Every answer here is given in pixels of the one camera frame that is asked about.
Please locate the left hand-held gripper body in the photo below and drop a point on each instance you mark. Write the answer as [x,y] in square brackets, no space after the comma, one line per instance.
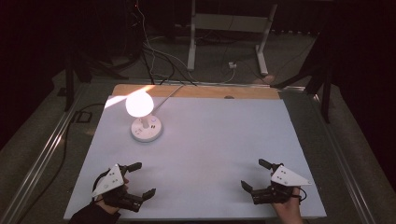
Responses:
[109,182]

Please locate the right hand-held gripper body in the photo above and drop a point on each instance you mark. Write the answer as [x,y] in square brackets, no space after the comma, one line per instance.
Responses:
[281,183]

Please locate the person's left hand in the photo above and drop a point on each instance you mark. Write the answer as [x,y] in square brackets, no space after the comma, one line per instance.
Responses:
[109,207]

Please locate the person's right hand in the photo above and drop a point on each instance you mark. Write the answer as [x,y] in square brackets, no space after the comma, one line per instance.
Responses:
[289,208]

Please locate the white globe table lamp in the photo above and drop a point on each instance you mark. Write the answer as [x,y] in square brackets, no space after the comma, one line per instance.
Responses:
[141,118]

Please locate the white table mat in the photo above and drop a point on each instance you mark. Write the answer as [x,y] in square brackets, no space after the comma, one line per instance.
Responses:
[202,149]

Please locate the white plug adapter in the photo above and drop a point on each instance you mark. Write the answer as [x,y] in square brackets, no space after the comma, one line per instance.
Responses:
[232,65]

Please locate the black tripod stand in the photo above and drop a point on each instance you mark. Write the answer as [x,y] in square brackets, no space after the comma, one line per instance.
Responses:
[320,74]
[77,68]

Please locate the aluminium floor rail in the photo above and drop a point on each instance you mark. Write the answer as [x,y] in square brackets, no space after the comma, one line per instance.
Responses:
[40,155]
[342,161]

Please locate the white metal stand frame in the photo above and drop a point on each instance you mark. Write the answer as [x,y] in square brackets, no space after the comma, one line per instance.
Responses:
[229,23]

